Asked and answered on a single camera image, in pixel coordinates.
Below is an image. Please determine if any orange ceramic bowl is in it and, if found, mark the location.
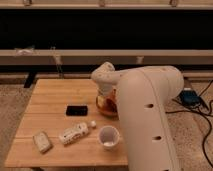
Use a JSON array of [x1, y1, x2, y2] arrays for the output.
[[96, 89, 118, 117]]

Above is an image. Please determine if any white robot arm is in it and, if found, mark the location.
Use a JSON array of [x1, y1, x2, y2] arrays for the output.
[[91, 62, 184, 171]]

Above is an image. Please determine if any black rectangular phone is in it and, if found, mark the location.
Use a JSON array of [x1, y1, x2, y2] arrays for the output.
[[66, 105, 88, 116]]

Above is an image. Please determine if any white paper cup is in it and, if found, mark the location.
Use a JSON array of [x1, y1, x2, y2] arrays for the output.
[[98, 125, 120, 150]]

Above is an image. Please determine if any wooden table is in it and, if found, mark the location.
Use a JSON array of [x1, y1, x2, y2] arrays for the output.
[[5, 79, 127, 168]]

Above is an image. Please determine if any blue power box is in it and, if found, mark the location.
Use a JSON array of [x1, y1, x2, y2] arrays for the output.
[[179, 89, 200, 106]]

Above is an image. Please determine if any long metal rail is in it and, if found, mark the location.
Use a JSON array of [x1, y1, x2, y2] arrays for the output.
[[0, 49, 213, 65]]

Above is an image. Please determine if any black floor cable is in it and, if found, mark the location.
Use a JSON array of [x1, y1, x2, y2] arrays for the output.
[[165, 79, 213, 168]]

